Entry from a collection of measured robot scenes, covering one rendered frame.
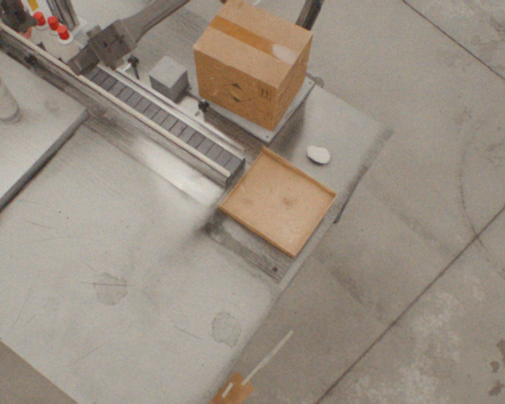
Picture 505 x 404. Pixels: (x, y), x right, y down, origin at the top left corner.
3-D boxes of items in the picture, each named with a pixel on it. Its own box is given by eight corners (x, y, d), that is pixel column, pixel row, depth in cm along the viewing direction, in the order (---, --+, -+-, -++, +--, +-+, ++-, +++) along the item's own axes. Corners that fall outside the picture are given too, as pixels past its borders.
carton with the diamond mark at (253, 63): (198, 94, 201) (192, 46, 176) (232, 46, 209) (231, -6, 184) (272, 132, 196) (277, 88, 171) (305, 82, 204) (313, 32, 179)
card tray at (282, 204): (218, 208, 187) (217, 203, 184) (263, 151, 196) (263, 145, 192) (293, 259, 181) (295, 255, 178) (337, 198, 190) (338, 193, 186)
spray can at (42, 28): (46, 58, 202) (26, 19, 183) (51, 46, 204) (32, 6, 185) (60, 61, 202) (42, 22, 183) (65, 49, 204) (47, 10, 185)
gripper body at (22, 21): (24, 36, 180) (16, 20, 173) (1, 20, 182) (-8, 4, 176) (38, 22, 182) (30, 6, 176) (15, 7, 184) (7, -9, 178)
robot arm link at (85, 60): (120, 55, 175) (103, 31, 172) (91, 76, 171) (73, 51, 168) (107, 62, 186) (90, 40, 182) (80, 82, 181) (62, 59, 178)
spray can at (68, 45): (67, 69, 201) (50, 30, 182) (77, 58, 202) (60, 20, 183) (79, 75, 200) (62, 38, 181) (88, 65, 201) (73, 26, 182)
